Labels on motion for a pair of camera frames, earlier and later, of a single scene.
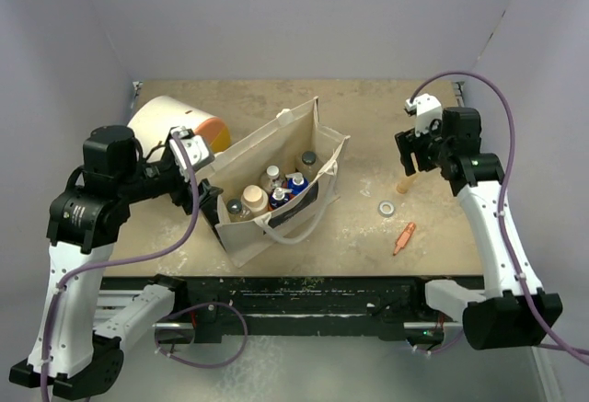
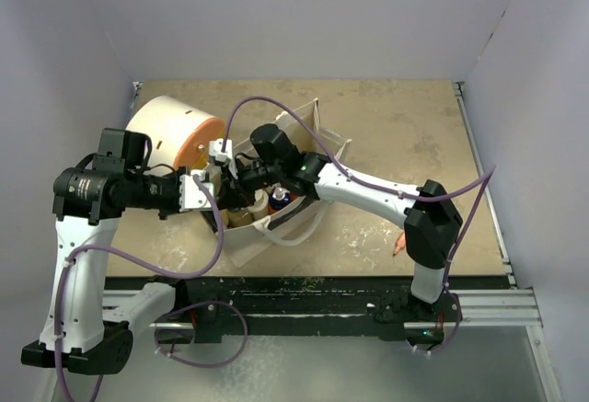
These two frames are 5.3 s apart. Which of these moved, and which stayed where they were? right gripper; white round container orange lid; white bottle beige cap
Moved: right gripper
Stayed: white bottle beige cap; white round container orange lid
